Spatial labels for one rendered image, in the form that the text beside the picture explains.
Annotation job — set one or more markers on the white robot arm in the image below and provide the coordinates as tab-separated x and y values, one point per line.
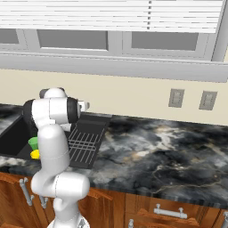
53	154

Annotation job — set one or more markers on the brown wooden cupboard door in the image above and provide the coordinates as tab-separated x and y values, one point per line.
104	210
12	201

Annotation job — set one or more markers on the brown wooden drawer front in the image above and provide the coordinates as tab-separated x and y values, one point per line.
142	213

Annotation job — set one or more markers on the grey wall socket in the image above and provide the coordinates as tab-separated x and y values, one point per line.
208	100
176	98

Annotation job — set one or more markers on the grey window frame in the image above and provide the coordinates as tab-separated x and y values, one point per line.
118	63

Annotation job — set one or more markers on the black sink with drainer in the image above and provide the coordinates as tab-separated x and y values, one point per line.
89	139

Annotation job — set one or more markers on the green cup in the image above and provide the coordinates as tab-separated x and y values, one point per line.
33	143

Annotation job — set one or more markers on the yellow cup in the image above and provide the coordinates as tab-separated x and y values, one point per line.
35	154

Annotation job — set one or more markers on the white window blind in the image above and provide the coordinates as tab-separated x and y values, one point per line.
104	14

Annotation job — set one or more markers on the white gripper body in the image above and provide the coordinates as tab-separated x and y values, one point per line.
66	127

